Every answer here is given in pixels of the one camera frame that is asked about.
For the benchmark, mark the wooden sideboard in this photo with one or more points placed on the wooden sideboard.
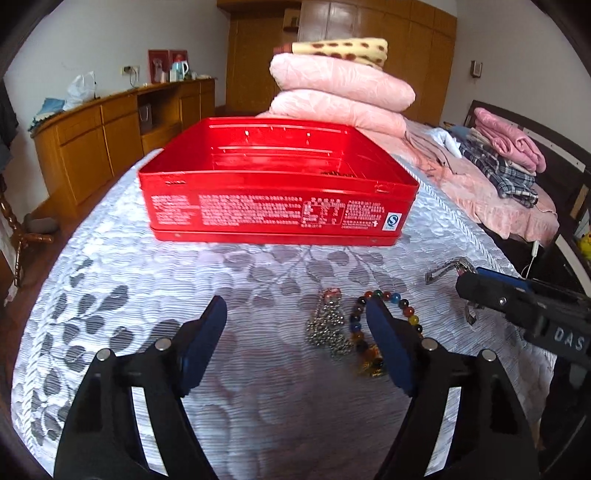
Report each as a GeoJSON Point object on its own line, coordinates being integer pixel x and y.
{"type": "Point", "coordinates": [92, 157]}

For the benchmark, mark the dark wooden headboard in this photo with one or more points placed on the dark wooden headboard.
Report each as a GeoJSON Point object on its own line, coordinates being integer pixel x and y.
{"type": "Point", "coordinates": [568, 152]}

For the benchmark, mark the yellow toy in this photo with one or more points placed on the yellow toy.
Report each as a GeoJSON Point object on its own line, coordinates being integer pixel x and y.
{"type": "Point", "coordinates": [586, 242]}

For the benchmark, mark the yellow brown spotted blanket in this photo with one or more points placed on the yellow brown spotted blanket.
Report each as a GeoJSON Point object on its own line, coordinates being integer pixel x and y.
{"type": "Point", "coordinates": [341, 50]}

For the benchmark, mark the red metal tin box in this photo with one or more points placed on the red metal tin box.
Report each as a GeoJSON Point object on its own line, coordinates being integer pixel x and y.
{"type": "Point", "coordinates": [258, 207]}

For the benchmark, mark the pink folded blanket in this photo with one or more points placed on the pink folded blanket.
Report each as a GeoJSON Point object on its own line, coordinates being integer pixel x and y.
{"type": "Point", "coordinates": [508, 138]}

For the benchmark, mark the wooden door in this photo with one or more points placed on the wooden door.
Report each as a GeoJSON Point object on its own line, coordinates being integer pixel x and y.
{"type": "Point", "coordinates": [249, 69]}

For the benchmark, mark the grey slipper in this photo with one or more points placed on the grey slipper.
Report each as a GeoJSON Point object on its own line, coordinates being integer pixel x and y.
{"type": "Point", "coordinates": [41, 224]}

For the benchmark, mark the wooden wardrobe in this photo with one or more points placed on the wooden wardrobe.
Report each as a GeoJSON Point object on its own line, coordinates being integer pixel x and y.
{"type": "Point", "coordinates": [429, 69]}

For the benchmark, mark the wooden coat rack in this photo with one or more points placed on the wooden coat rack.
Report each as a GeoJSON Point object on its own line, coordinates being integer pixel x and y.
{"type": "Point", "coordinates": [21, 240]}

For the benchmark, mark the white cloth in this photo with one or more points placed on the white cloth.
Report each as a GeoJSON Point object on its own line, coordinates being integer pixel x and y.
{"type": "Point", "coordinates": [445, 138]}

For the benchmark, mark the pink folded quilt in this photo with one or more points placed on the pink folded quilt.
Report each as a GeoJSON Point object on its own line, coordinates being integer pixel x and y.
{"type": "Point", "coordinates": [341, 83]}
{"type": "Point", "coordinates": [332, 113]}

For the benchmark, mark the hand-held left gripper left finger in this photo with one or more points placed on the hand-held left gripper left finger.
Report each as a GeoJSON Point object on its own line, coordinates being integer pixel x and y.
{"type": "Point", "coordinates": [203, 346]}

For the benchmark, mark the white plastic bag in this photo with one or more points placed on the white plastic bag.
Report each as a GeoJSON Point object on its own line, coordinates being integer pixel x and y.
{"type": "Point", "coordinates": [81, 92]}

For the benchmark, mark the pink bed sheet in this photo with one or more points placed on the pink bed sheet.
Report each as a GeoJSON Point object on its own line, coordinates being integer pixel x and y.
{"type": "Point", "coordinates": [503, 210]}

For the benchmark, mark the beige garment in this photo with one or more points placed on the beige garment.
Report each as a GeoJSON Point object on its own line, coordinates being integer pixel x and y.
{"type": "Point", "coordinates": [434, 157]}

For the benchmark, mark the blue cloth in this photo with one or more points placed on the blue cloth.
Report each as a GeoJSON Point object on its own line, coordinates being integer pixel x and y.
{"type": "Point", "coordinates": [46, 113]}

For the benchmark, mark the white wall outlet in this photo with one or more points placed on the white wall outlet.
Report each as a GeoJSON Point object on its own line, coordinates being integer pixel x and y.
{"type": "Point", "coordinates": [129, 69]}

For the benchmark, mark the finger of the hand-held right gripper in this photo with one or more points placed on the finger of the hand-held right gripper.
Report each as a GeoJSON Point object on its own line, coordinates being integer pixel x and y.
{"type": "Point", "coordinates": [494, 293]}
{"type": "Point", "coordinates": [503, 277]}

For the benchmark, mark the grey paper bag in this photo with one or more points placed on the grey paper bag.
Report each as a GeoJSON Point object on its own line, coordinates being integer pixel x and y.
{"type": "Point", "coordinates": [145, 117]}

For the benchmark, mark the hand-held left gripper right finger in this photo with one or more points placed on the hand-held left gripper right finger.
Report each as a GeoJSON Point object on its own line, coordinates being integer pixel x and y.
{"type": "Point", "coordinates": [390, 350]}

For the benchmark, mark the red photo frame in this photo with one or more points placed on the red photo frame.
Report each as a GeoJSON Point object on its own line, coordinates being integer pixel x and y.
{"type": "Point", "coordinates": [179, 53]}
{"type": "Point", "coordinates": [157, 62]}

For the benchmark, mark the wall mounted control box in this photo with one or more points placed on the wall mounted control box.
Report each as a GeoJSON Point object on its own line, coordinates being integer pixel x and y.
{"type": "Point", "coordinates": [476, 68]}

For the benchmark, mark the plaid folded clothes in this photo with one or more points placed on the plaid folded clothes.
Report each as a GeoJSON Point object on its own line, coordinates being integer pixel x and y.
{"type": "Point", "coordinates": [503, 177]}

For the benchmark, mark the white electric kettle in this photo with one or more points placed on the white electric kettle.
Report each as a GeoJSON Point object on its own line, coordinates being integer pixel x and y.
{"type": "Point", "coordinates": [179, 70]}

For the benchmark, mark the dark hanging coats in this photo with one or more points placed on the dark hanging coats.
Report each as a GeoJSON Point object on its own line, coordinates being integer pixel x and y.
{"type": "Point", "coordinates": [7, 124]}

